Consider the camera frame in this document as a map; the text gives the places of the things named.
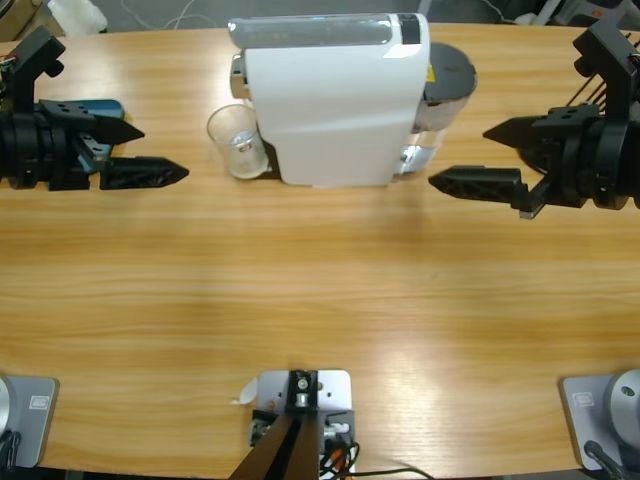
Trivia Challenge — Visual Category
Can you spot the cardboard box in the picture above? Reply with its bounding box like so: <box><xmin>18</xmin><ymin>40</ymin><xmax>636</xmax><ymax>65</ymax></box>
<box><xmin>0</xmin><ymin>0</ymin><xmax>67</xmax><ymax>44</ymax></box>

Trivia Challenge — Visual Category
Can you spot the clear drinking glass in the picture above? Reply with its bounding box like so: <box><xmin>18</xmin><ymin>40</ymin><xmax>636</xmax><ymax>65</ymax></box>
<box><xmin>207</xmin><ymin>103</ymin><xmax>274</xmax><ymax>180</ymax></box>

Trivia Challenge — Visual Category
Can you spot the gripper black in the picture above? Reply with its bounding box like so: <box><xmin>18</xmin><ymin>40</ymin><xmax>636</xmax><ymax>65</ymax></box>
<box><xmin>0</xmin><ymin>99</ymin><xmax>190</xmax><ymax>193</ymax></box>
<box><xmin>428</xmin><ymin>102</ymin><xmax>640</xmax><ymax>221</ymax></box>

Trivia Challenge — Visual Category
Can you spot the arm grey base plate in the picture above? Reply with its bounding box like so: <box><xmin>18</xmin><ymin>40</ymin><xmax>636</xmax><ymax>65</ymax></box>
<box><xmin>558</xmin><ymin>368</ymin><xmax>640</xmax><ymax>472</ymax></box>
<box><xmin>0</xmin><ymin>374</ymin><xmax>60</xmax><ymax>470</ymax></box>

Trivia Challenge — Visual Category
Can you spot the black cable bundle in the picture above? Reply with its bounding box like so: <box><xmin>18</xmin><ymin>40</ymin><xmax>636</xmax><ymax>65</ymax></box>
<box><xmin>318</xmin><ymin>438</ymin><xmax>434</xmax><ymax>480</ymax></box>

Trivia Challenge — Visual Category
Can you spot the teal plastic tray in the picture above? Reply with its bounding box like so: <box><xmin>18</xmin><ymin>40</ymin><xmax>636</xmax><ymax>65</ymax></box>
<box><xmin>74</xmin><ymin>98</ymin><xmax>126</xmax><ymax>172</ymax></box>

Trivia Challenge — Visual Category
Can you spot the white capsule coffee machine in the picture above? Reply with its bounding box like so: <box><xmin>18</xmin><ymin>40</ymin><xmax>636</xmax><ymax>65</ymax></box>
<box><xmin>227</xmin><ymin>12</ymin><xmax>432</xmax><ymax>190</ymax></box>

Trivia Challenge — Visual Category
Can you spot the black capsule holder with rods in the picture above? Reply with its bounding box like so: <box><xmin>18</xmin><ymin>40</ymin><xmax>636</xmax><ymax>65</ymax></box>
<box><xmin>518</xmin><ymin>32</ymin><xmax>640</xmax><ymax>175</ymax></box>

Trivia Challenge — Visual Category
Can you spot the white furniture frame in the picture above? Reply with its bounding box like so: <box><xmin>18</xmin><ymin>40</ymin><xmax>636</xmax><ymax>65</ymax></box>
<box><xmin>532</xmin><ymin>0</ymin><xmax>574</xmax><ymax>25</ymax></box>

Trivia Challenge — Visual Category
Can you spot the grey machine lever lid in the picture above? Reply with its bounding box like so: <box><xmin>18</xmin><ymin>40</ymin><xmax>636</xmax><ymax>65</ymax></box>
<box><xmin>227</xmin><ymin>13</ymin><xmax>396</xmax><ymax>50</ymax></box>

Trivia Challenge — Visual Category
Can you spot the white paper tab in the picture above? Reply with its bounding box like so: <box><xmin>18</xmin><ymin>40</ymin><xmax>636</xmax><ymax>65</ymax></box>
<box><xmin>229</xmin><ymin>377</ymin><xmax>260</xmax><ymax>406</ymax></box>

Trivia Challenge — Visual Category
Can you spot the wrist camera black bracket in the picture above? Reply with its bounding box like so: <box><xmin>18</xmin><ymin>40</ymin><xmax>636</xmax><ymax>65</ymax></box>
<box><xmin>0</xmin><ymin>24</ymin><xmax>67</xmax><ymax>116</ymax></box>
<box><xmin>572</xmin><ymin>19</ymin><xmax>640</xmax><ymax>121</ymax></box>

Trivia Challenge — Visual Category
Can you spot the white block with dark post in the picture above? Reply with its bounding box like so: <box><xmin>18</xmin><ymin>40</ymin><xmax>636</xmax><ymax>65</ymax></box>
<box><xmin>232</xmin><ymin>368</ymin><xmax>357</xmax><ymax>480</ymax></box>

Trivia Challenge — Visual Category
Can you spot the clear water tank black lid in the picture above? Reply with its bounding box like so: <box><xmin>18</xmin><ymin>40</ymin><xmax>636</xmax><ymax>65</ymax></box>
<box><xmin>398</xmin><ymin>42</ymin><xmax>479</xmax><ymax>176</ymax></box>

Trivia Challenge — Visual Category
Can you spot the black base cable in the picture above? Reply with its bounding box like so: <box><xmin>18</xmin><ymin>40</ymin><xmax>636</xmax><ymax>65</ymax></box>
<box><xmin>0</xmin><ymin>429</ymin><xmax>22</xmax><ymax>469</ymax></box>
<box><xmin>583</xmin><ymin>439</ymin><xmax>627</xmax><ymax>480</ymax></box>

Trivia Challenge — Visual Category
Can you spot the white floor cable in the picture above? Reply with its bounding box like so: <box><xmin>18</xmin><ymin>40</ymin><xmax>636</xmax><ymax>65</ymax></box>
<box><xmin>119</xmin><ymin>0</ymin><xmax>229</xmax><ymax>32</ymax></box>

